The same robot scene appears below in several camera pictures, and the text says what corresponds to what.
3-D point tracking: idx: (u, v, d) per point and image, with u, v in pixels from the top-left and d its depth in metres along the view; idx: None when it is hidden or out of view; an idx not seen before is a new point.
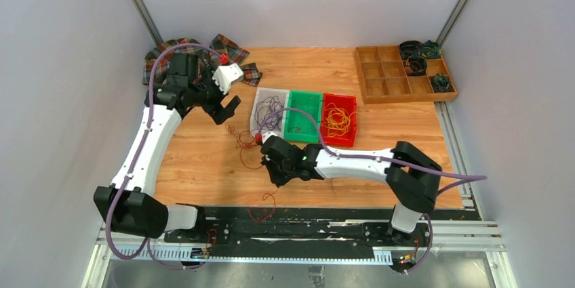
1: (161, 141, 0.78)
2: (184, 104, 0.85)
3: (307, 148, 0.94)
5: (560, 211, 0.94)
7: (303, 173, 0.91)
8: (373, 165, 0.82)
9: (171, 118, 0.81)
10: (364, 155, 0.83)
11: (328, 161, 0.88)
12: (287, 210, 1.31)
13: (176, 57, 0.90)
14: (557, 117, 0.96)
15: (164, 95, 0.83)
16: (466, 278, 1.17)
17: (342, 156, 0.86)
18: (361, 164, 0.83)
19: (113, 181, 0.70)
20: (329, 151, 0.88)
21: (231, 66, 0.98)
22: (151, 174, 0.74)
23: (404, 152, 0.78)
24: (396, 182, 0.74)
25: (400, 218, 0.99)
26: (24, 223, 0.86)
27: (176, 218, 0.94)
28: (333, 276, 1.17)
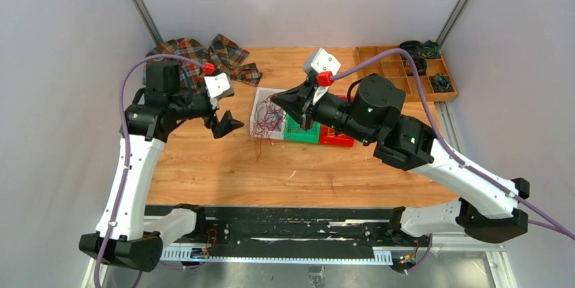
1: (143, 178, 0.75)
2: (164, 127, 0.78)
3: (413, 124, 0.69)
5: (559, 211, 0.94)
7: (399, 156, 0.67)
8: (499, 197, 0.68)
9: (151, 152, 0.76)
10: (496, 182, 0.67)
11: (446, 165, 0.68)
12: (287, 209, 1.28)
13: (151, 70, 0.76)
14: (557, 118, 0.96)
15: (140, 122, 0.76)
16: (466, 278, 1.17)
17: (468, 169, 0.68)
18: (487, 190, 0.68)
19: (98, 228, 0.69)
20: (449, 151, 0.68)
21: (215, 78, 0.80)
22: (137, 215, 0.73)
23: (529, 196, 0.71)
24: (521, 230, 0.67)
25: (415, 225, 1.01)
26: (26, 224, 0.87)
27: (173, 233, 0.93)
28: (333, 276, 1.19)
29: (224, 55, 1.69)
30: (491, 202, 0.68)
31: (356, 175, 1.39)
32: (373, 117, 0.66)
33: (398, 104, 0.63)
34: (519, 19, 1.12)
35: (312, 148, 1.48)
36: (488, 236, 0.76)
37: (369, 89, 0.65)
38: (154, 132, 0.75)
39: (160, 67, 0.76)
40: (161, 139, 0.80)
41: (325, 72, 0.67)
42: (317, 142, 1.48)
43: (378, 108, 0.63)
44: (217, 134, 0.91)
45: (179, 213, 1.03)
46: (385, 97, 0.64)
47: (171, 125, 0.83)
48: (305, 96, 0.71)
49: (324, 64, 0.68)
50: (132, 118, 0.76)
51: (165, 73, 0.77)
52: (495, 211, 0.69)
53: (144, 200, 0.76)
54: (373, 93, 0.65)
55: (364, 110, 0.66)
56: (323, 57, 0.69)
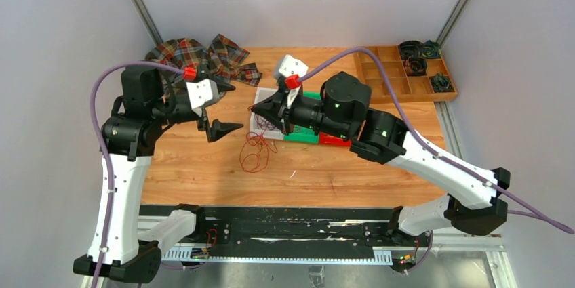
1: (130, 199, 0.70)
2: (148, 141, 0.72)
3: (385, 117, 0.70)
5: (559, 211, 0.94)
7: (372, 150, 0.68)
8: (475, 186, 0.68)
9: (136, 171, 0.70)
10: (472, 171, 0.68)
11: (420, 156, 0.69)
12: (287, 209, 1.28)
13: (127, 78, 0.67)
14: (556, 118, 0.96)
15: (121, 139, 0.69)
16: (466, 278, 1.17)
17: (443, 159, 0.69)
18: (463, 179, 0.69)
19: (90, 253, 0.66)
20: (422, 143, 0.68)
21: (197, 86, 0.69)
22: (131, 234, 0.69)
23: (507, 183, 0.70)
24: (500, 217, 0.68)
25: (411, 223, 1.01)
26: (26, 225, 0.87)
27: (171, 240, 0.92)
28: (333, 276, 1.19)
29: (224, 55, 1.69)
30: (469, 192, 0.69)
31: (357, 175, 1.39)
32: (342, 112, 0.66)
33: (363, 98, 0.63)
34: (519, 20, 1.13)
35: (312, 148, 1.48)
36: (473, 228, 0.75)
37: (335, 86, 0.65)
38: (137, 150, 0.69)
39: (137, 75, 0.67)
40: (147, 153, 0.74)
41: (293, 76, 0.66)
42: (317, 142, 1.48)
43: (344, 104, 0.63)
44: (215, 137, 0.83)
45: (177, 217, 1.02)
46: (350, 93, 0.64)
47: (155, 137, 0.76)
48: (279, 101, 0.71)
49: (291, 68, 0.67)
50: (112, 135, 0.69)
51: (144, 80, 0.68)
52: (474, 202, 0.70)
53: (135, 218, 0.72)
54: (340, 89, 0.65)
55: (332, 108, 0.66)
56: (289, 63, 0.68)
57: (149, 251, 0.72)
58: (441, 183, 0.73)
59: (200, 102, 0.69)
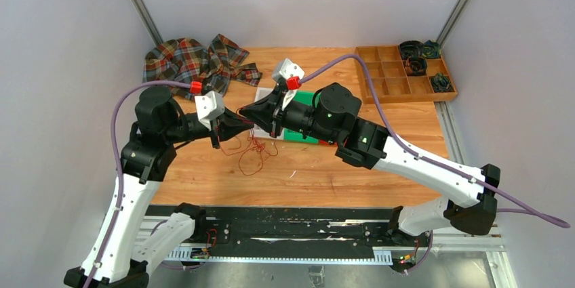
1: (133, 221, 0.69)
2: (161, 167, 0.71)
3: (367, 126, 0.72)
5: (559, 211, 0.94)
7: (354, 156, 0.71)
8: (462, 183, 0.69)
9: (144, 194, 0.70)
10: (455, 169, 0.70)
11: (402, 158, 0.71)
12: (287, 209, 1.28)
13: (140, 112, 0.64)
14: (557, 117, 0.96)
15: (137, 163, 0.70)
16: (466, 278, 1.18)
17: (424, 159, 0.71)
18: (448, 177, 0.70)
19: (84, 265, 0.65)
20: (403, 145, 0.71)
21: (202, 98, 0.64)
22: (125, 255, 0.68)
23: (496, 179, 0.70)
24: (489, 213, 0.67)
25: (410, 223, 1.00)
26: (29, 225, 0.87)
27: (165, 250, 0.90)
28: (333, 276, 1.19)
29: (224, 55, 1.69)
30: (455, 190, 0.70)
31: (356, 175, 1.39)
32: (333, 122, 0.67)
33: (353, 110, 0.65)
34: (519, 19, 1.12)
35: (312, 148, 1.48)
36: (473, 227, 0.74)
37: (327, 96, 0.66)
38: (149, 175, 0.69)
39: (148, 108, 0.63)
40: (157, 178, 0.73)
41: (293, 76, 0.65)
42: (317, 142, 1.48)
43: (335, 115, 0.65)
44: (230, 135, 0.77)
45: (175, 225, 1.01)
46: (342, 105, 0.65)
47: (169, 160, 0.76)
48: (274, 103, 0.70)
49: (291, 72, 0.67)
50: (129, 158, 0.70)
51: (156, 112, 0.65)
52: (463, 200, 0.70)
53: (134, 239, 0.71)
54: (332, 99, 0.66)
55: (324, 116, 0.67)
56: (287, 66, 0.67)
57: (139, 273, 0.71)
58: (428, 183, 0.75)
59: (209, 114, 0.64)
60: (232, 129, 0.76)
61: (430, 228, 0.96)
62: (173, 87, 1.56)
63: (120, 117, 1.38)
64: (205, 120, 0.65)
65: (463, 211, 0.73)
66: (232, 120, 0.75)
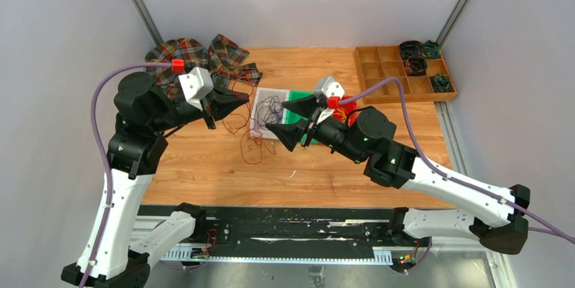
1: (125, 217, 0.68)
2: (151, 160, 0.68)
3: (396, 146, 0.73)
5: (559, 211, 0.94)
7: (382, 176, 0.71)
8: (491, 204, 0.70)
9: (134, 190, 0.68)
10: (485, 190, 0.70)
11: (432, 178, 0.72)
12: (287, 209, 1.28)
13: (119, 104, 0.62)
14: (556, 117, 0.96)
15: (125, 156, 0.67)
16: (466, 278, 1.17)
17: (453, 180, 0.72)
18: (477, 198, 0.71)
19: (80, 262, 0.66)
20: (432, 165, 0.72)
21: (188, 76, 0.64)
22: (121, 251, 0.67)
23: (526, 201, 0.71)
24: (520, 234, 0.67)
25: (422, 230, 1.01)
26: (28, 224, 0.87)
27: (166, 246, 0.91)
28: (333, 276, 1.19)
29: (224, 55, 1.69)
30: (485, 211, 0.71)
31: (356, 175, 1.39)
32: (366, 145, 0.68)
33: (389, 135, 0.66)
34: (519, 19, 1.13)
35: (312, 148, 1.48)
36: (502, 245, 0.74)
37: (365, 120, 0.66)
38: (138, 169, 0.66)
39: (129, 101, 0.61)
40: (148, 172, 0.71)
41: (335, 96, 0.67)
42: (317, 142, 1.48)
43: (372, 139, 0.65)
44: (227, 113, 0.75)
45: (176, 221, 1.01)
46: (380, 129, 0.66)
47: (160, 152, 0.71)
48: (303, 127, 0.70)
49: (332, 91, 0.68)
50: (116, 151, 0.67)
51: (138, 102, 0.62)
52: (493, 219, 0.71)
53: (130, 234, 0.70)
54: (369, 123, 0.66)
55: (359, 139, 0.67)
56: (330, 84, 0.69)
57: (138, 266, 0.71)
58: (454, 201, 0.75)
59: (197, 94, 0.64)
60: (226, 107, 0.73)
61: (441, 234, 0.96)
62: (173, 87, 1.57)
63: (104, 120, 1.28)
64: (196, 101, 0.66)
65: (492, 230, 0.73)
66: (226, 97, 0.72)
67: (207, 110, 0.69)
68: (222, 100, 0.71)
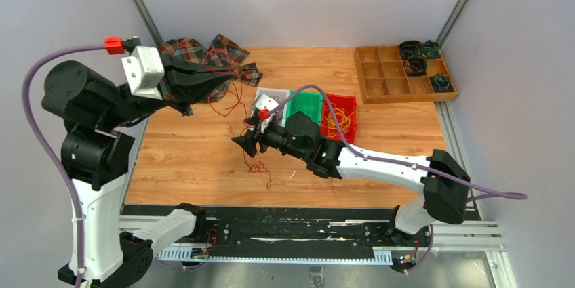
1: (104, 223, 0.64)
2: (112, 165, 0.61)
3: (332, 144, 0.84)
5: (559, 211, 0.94)
7: (319, 169, 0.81)
8: (407, 172, 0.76)
9: (104, 197, 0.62)
10: (397, 160, 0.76)
11: (353, 161, 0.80)
12: (287, 210, 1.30)
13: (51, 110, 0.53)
14: (557, 118, 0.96)
15: (82, 166, 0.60)
16: (466, 278, 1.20)
17: (371, 158, 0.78)
18: (393, 169, 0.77)
19: (72, 267, 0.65)
20: (354, 151, 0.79)
21: (129, 62, 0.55)
22: (110, 251, 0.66)
23: (441, 160, 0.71)
24: (433, 194, 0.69)
25: (406, 220, 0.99)
26: (28, 224, 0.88)
27: (167, 238, 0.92)
28: (333, 276, 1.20)
29: (224, 55, 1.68)
30: (403, 178, 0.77)
31: None
32: (298, 143, 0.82)
33: (312, 132, 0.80)
34: (519, 19, 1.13)
35: None
36: (440, 213, 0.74)
37: (292, 122, 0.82)
38: (100, 178, 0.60)
39: (61, 105, 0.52)
40: (116, 173, 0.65)
41: (264, 110, 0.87)
42: None
43: (298, 136, 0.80)
44: (205, 94, 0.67)
45: (177, 217, 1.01)
46: (303, 128, 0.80)
47: (125, 153, 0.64)
48: (250, 135, 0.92)
49: (266, 105, 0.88)
50: (71, 160, 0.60)
51: (74, 104, 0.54)
52: (413, 186, 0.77)
53: (115, 232, 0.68)
54: (296, 125, 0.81)
55: (291, 138, 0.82)
56: (263, 100, 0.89)
57: (139, 253, 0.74)
58: (382, 178, 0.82)
59: (141, 83, 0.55)
60: (200, 89, 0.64)
61: (424, 223, 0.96)
62: None
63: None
64: (148, 89, 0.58)
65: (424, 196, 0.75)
66: (193, 81, 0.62)
67: (167, 96, 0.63)
68: (190, 86, 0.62)
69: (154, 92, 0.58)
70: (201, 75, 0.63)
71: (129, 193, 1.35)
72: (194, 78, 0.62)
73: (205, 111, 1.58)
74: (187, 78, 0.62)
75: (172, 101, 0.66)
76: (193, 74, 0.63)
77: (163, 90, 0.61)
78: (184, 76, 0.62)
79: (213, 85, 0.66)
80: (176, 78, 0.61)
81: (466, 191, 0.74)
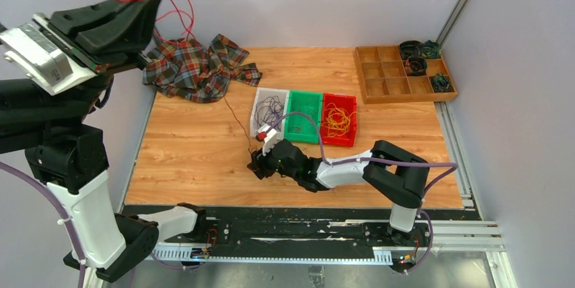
1: (92, 222, 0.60)
2: (85, 169, 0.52)
3: (314, 162, 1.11)
5: (558, 210, 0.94)
7: (310, 185, 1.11)
8: (357, 166, 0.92)
9: (85, 199, 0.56)
10: (347, 159, 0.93)
11: (326, 170, 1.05)
12: (287, 210, 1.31)
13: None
14: (557, 116, 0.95)
15: (51, 170, 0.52)
16: (466, 278, 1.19)
17: (334, 163, 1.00)
18: (347, 166, 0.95)
19: (74, 254, 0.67)
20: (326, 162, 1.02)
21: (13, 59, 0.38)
22: (109, 240, 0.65)
23: (382, 150, 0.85)
24: (373, 180, 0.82)
25: (395, 215, 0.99)
26: (29, 224, 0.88)
27: (170, 228, 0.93)
28: (333, 276, 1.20)
29: (224, 55, 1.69)
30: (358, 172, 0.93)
31: None
32: (285, 165, 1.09)
33: (292, 154, 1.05)
34: (519, 19, 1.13)
35: (312, 147, 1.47)
36: (401, 200, 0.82)
37: (277, 148, 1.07)
38: (75, 183, 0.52)
39: None
40: (95, 171, 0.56)
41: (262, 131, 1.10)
42: (317, 142, 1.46)
43: (282, 158, 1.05)
44: (152, 32, 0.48)
45: (179, 211, 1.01)
46: (287, 152, 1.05)
47: (97, 150, 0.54)
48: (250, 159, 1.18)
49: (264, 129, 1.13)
50: (38, 165, 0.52)
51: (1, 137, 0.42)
52: None
53: (110, 223, 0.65)
54: (281, 149, 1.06)
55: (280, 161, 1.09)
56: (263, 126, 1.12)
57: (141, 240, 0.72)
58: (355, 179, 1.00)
59: (47, 72, 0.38)
60: (137, 29, 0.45)
61: (414, 215, 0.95)
62: (173, 87, 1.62)
63: (99, 114, 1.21)
64: (66, 77, 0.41)
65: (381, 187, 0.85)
66: (120, 27, 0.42)
67: (105, 68, 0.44)
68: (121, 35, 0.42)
69: (79, 76, 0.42)
70: (125, 13, 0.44)
71: (129, 193, 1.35)
72: (119, 24, 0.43)
73: (205, 112, 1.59)
74: (108, 28, 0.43)
75: (119, 68, 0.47)
76: (114, 19, 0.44)
77: (90, 64, 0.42)
78: (103, 29, 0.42)
79: (151, 15, 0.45)
80: (92, 38, 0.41)
81: (427, 175, 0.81)
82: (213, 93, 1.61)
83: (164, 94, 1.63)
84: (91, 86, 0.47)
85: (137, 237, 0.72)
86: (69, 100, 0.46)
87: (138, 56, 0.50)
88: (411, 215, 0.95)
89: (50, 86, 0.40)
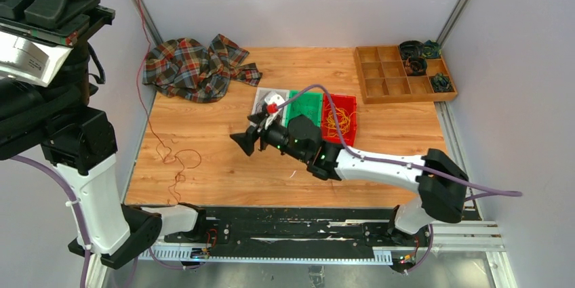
1: (100, 207, 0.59)
2: (95, 149, 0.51)
3: (332, 148, 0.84)
5: (557, 209, 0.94)
7: (319, 172, 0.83)
8: (402, 171, 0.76)
9: (93, 181, 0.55)
10: (394, 160, 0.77)
11: (350, 162, 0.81)
12: (287, 210, 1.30)
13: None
14: (558, 115, 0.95)
15: (62, 151, 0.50)
16: (466, 278, 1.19)
17: (368, 159, 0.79)
18: (388, 168, 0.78)
19: (78, 241, 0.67)
20: (352, 152, 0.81)
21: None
22: (115, 226, 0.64)
23: (436, 158, 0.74)
24: (427, 193, 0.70)
25: (406, 219, 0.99)
26: (28, 224, 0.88)
27: (173, 222, 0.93)
28: (333, 276, 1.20)
29: (224, 55, 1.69)
30: (397, 178, 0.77)
31: None
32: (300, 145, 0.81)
33: (315, 137, 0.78)
34: (519, 18, 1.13)
35: None
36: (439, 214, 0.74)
37: (295, 125, 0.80)
38: (85, 163, 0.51)
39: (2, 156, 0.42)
40: (105, 152, 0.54)
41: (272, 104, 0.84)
42: None
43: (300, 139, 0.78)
44: None
45: (183, 207, 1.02)
46: (306, 133, 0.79)
47: (103, 133, 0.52)
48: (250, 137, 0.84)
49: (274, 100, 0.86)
50: (51, 146, 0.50)
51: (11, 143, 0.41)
52: (408, 185, 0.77)
53: (117, 209, 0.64)
54: (300, 127, 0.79)
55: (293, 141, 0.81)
56: (272, 95, 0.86)
57: (146, 225, 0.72)
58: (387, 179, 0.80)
59: (22, 61, 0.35)
60: None
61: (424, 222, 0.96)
62: (173, 87, 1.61)
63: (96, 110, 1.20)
64: (47, 62, 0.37)
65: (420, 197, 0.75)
66: None
67: (75, 37, 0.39)
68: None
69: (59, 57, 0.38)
70: None
71: (129, 193, 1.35)
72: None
73: (205, 112, 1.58)
74: None
75: (88, 33, 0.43)
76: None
77: (60, 40, 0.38)
78: None
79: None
80: (41, 9, 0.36)
81: (465, 192, 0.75)
82: (213, 93, 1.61)
83: (164, 94, 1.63)
84: (74, 64, 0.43)
85: (141, 227, 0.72)
86: (57, 87, 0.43)
87: (99, 11, 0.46)
88: (424, 221, 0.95)
89: (38, 78, 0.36)
